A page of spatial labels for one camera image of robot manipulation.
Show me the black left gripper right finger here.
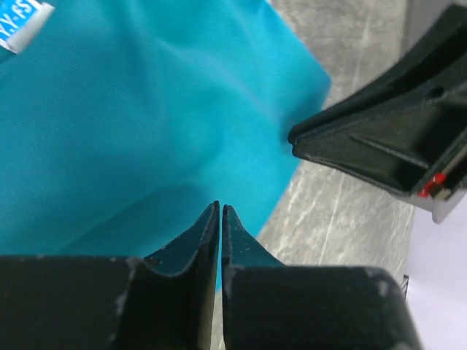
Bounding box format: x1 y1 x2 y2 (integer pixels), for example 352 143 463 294
222 206 422 349

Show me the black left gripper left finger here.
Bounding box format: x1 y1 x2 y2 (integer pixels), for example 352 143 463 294
1 202 220 349

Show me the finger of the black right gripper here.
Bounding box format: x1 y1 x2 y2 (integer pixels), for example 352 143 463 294
287 5 466 141
293 116 466 195

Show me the teal t shirt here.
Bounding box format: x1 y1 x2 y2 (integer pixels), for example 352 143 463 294
0 0 333 292

